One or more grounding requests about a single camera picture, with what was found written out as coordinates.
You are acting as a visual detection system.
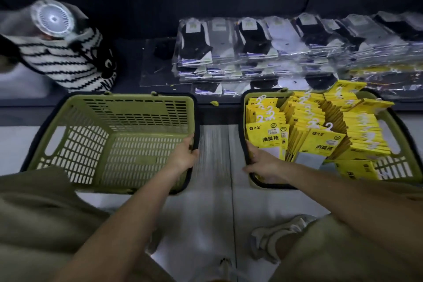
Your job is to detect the person's right forearm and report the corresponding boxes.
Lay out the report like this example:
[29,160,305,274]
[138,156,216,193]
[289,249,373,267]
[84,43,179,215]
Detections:
[284,166,423,259]

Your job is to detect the person's left forearm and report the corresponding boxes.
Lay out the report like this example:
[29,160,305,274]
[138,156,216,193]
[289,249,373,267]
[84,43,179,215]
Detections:
[51,166,186,282]

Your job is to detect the olive trousers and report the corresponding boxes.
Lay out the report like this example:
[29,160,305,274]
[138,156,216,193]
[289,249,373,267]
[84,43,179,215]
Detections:
[0,166,423,282]

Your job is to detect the person's right hand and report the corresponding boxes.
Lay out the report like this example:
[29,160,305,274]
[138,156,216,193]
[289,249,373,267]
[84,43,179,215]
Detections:
[243,141,293,185]

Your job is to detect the row of clear bagged socks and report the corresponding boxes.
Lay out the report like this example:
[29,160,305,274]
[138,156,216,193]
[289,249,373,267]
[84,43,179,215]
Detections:
[171,11,423,100]

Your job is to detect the white plastic bin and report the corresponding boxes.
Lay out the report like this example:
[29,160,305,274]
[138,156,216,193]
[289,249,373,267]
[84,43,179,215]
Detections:
[0,63,67,100]

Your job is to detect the green shopping basket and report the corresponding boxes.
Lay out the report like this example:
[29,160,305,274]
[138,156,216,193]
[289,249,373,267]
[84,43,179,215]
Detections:
[20,91,200,196]

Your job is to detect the black white zigzag tote bag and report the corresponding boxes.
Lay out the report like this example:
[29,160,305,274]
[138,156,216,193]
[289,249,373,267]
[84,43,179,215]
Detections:
[0,0,118,93]

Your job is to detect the person's left hand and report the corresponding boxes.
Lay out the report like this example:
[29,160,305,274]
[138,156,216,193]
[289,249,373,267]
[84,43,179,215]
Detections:
[167,134,200,177]

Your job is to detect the stack of yellow packets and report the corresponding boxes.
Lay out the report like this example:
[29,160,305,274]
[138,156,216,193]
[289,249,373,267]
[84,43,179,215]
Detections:
[245,79,396,181]

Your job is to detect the green basket black rim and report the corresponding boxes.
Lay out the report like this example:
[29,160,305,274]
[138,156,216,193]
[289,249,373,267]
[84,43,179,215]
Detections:
[238,88,423,190]

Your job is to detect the white right shoe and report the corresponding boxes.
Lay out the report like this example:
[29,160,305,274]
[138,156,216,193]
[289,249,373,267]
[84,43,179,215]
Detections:
[249,214,318,264]

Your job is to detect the white handheld fan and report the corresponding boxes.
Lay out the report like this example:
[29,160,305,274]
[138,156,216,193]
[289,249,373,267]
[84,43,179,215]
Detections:
[30,0,76,38]

